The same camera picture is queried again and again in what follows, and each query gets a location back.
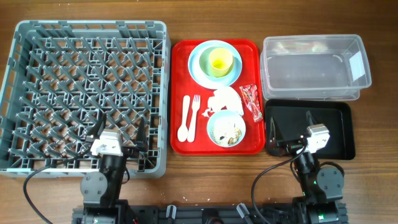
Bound red plastic tray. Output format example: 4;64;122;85
169;39;266;156

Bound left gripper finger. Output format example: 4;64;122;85
136;116;146;144
91;114;107;139

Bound yellow plastic cup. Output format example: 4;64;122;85
208;47;234;78

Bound red snack wrapper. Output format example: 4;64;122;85
239;84;263;123

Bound grey dishwasher rack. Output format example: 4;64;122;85
1;21;171;179

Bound white plastic fork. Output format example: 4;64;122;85
187;95;201;142

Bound white plastic spoon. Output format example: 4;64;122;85
177;95;190;142

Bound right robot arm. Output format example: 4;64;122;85
270;118;348;223

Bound large light blue plate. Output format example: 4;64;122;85
188;40;243;90

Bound light green bowl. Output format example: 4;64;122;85
199;47;234;78

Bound small light blue bowl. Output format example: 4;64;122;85
206;110;246;147

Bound clear plastic bin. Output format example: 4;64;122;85
260;34;372;101

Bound black plastic tray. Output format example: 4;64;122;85
264;99;356;160

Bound rice food leftovers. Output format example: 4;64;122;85
210;118;243;147

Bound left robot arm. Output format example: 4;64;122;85
72;115;148;224

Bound white napkin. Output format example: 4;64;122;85
201;86;244;118

